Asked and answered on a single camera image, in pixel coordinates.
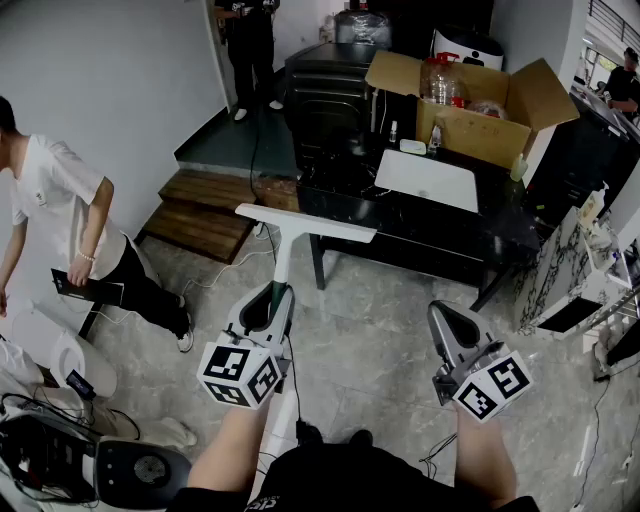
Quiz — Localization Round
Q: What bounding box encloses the white water dispenser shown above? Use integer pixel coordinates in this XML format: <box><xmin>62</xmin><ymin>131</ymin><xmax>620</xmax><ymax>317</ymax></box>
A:
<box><xmin>431</xmin><ymin>27</ymin><xmax>506</xmax><ymax>72</ymax></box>

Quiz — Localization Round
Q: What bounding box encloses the white marble counter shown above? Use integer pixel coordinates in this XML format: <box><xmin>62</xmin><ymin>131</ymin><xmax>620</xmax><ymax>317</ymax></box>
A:
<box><xmin>514</xmin><ymin>204</ymin><xmax>640</xmax><ymax>342</ymax></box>

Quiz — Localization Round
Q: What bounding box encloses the wooden slat platform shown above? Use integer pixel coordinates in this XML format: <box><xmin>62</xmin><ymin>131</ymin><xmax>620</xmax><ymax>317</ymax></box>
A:
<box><xmin>141</xmin><ymin>168</ymin><xmax>301</xmax><ymax>265</ymax></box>

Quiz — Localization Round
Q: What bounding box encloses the white cable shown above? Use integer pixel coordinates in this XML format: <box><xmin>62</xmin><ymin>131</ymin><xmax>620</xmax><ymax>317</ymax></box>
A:
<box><xmin>88</xmin><ymin>223</ymin><xmax>281</xmax><ymax>327</ymax></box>

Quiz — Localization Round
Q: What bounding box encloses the black washing machine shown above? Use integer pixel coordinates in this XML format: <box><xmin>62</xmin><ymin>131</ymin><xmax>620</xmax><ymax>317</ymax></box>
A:
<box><xmin>283</xmin><ymin>42</ymin><xmax>382</xmax><ymax>172</ymax></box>

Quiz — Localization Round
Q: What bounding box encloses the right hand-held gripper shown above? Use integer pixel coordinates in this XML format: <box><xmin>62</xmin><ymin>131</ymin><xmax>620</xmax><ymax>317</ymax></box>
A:
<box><xmin>427</xmin><ymin>299</ymin><xmax>534</xmax><ymax>424</ymax></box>

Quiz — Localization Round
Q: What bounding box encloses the black flat board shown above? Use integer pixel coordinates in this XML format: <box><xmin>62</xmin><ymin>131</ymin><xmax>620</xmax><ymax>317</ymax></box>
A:
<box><xmin>49</xmin><ymin>267</ymin><xmax>125</xmax><ymax>307</ymax></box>

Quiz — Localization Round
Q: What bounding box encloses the brown cardboard box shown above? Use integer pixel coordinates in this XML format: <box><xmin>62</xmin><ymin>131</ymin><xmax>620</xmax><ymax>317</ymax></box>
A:
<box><xmin>364</xmin><ymin>49</ymin><xmax>581</xmax><ymax>187</ymax></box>

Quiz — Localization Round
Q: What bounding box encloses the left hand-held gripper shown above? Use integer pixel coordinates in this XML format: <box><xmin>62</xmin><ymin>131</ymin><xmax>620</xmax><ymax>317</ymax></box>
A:
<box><xmin>197</xmin><ymin>284</ymin><xmax>297</xmax><ymax>411</ymax></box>

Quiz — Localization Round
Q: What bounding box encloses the thin black floor cable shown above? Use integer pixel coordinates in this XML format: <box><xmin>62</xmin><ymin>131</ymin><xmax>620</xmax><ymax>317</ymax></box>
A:
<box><xmin>569</xmin><ymin>362</ymin><xmax>640</xmax><ymax>511</ymax></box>

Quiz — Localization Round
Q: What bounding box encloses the plastic-wrapped water jug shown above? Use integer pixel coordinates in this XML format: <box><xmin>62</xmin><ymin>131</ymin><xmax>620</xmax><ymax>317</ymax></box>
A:
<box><xmin>333</xmin><ymin>8</ymin><xmax>392</xmax><ymax>47</ymax></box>

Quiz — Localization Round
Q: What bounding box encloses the black equipment with cables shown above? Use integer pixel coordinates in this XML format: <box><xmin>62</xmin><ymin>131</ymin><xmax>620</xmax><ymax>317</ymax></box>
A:
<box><xmin>0</xmin><ymin>392</ymin><xmax>97</xmax><ymax>505</ymax></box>

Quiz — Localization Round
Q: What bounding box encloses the crumpled clear plastic jug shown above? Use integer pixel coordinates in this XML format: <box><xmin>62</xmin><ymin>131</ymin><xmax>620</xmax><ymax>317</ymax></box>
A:
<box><xmin>470</xmin><ymin>98</ymin><xmax>509</xmax><ymax>121</ymax></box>

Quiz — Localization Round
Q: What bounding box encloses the black marble table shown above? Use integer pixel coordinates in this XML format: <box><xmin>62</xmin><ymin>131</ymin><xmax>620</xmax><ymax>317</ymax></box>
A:
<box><xmin>296</xmin><ymin>132</ymin><xmax>542</xmax><ymax>311</ymax></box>

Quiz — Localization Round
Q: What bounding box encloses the person's left forearm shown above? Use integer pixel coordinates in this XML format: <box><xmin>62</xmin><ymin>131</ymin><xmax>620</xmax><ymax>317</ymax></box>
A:
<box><xmin>184</xmin><ymin>394</ymin><xmax>275</xmax><ymax>501</ymax></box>

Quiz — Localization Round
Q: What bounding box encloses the white sink basin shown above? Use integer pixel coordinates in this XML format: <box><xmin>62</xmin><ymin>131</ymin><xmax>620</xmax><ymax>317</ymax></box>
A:
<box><xmin>374</xmin><ymin>148</ymin><xmax>481</xmax><ymax>214</ymax></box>

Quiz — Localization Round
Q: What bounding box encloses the black phone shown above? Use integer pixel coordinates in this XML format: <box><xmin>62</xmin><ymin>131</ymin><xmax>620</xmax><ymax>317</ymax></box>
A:
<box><xmin>65</xmin><ymin>369</ymin><xmax>97</xmax><ymax>401</ymax></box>

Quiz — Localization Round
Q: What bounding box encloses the clear plastic jug red cap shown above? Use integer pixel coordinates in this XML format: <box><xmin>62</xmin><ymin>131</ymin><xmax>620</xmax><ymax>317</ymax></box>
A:
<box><xmin>419</xmin><ymin>53</ymin><xmax>469</xmax><ymax>106</ymax></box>

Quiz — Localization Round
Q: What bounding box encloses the person's black clothing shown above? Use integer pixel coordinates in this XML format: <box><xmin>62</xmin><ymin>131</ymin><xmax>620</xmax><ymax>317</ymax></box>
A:
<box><xmin>167</xmin><ymin>439</ymin><xmax>542</xmax><ymax>512</ymax></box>

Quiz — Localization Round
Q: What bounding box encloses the white squeegee with green handle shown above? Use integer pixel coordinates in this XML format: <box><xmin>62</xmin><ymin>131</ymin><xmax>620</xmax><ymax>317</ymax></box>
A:
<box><xmin>234</xmin><ymin>202</ymin><xmax>378</xmax><ymax>321</ymax></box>

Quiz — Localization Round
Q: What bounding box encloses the white round bin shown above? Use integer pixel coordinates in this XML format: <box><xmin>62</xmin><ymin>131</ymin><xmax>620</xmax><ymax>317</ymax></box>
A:
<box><xmin>0</xmin><ymin>294</ymin><xmax>119</xmax><ymax>400</ymax></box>

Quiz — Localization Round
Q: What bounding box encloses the yellow pump soap bottle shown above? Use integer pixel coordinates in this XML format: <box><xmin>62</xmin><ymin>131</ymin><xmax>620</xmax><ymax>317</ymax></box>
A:
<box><xmin>579</xmin><ymin>181</ymin><xmax>611</xmax><ymax>227</ymax></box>

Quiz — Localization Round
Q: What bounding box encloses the person's right forearm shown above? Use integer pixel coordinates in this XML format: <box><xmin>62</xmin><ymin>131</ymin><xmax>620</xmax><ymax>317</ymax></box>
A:
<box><xmin>452</xmin><ymin>403</ymin><xmax>519</xmax><ymax>507</ymax></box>

